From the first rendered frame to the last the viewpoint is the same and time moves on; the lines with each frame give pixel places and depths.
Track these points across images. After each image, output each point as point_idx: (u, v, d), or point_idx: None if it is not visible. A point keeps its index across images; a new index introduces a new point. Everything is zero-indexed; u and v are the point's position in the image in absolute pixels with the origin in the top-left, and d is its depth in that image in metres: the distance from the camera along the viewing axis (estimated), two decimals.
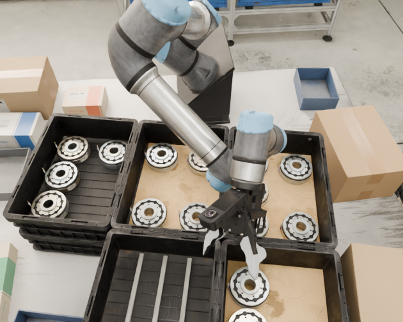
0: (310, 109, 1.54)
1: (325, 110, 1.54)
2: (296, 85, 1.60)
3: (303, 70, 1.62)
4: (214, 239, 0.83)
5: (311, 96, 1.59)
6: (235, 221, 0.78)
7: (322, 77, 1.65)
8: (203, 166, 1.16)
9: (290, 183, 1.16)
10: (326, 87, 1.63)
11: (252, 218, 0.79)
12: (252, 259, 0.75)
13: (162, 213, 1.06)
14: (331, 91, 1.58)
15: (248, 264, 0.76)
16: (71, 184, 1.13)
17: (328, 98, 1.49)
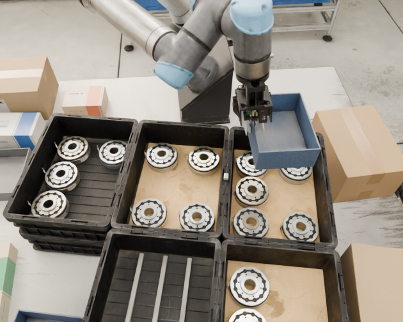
0: (272, 167, 0.90)
1: (297, 167, 0.91)
2: None
3: None
4: None
5: (274, 143, 0.95)
6: None
7: (289, 107, 1.02)
8: (203, 166, 1.16)
9: (290, 183, 1.16)
10: (297, 124, 0.99)
11: (237, 98, 0.81)
12: None
13: (162, 213, 1.06)
14: (305, 131, 0.95)
15: None
16: (71, 184, 1.13)
17: (302, 150, 0.86)
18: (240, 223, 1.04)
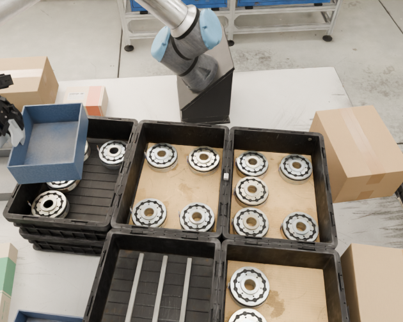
0: (35, 181, 0.87)
1: (63, 180, 0.88)
2: None
3: (39, 109, 0.95)
4: None
5: (49, 155, 0.92)
6: None
7: (79, 117, 0.98)
8: (203, 166, 1.16)
9: (290, 183, 1.16)
10: None
11: None
12: None
13: (162, 213, 1.06)
14: (80, 143, 0.92)
15: (10, 131, 0.87)
16: (71, 184, 1.13)
17: (53, 163, 0.82)
18: (240, 223, 1.04)
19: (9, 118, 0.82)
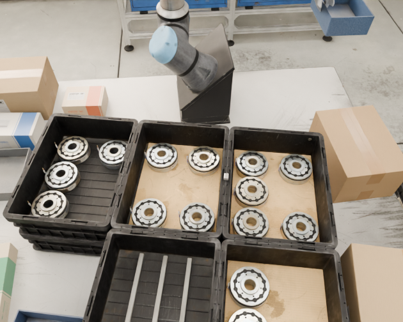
0: (338, 34, 1.25)
1: (355, 34, 1.26)
2: (316, 9, 1.31)
3: None
4: None
5: None
6: None
7: (344, 0, 1.37)
8: (203, 166, 1.16)
9: (290, 183, 1.16)
10: (351, 11, 1.34)
11: None
12: None
13: (162, 213, 1.06)
14: (359, 13, 1.30)
15: None
16: (71, 184, 1.13)
17: (361, 16, 1.20)
18: (240, 223, 1.04)
19: None
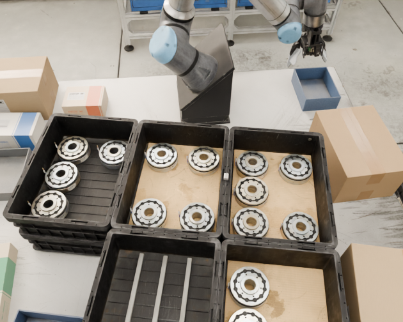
0: (312, 110, 1.54)
1: (327, 109, 1.54)
2: (295, 87, 1.60)
3: (301, 71, 1.62)
4: None
5: (311, 97, 1.59)
6: None
7: (319, 76, 1.65)
8: (203, 166, 1.16)
9: (290, 183, 1.16)
10: (325, 86, 1.63)
11: (301, 41, 1.36)
12: (290, 55, 1.43)
13: (162, 213, 1.06)
14: (330, 89, 1.59)
15: None
16: (71, 184, 1.13)
17: (330, 98, 1.49)
18: (240, 223, 1.04)
19: None
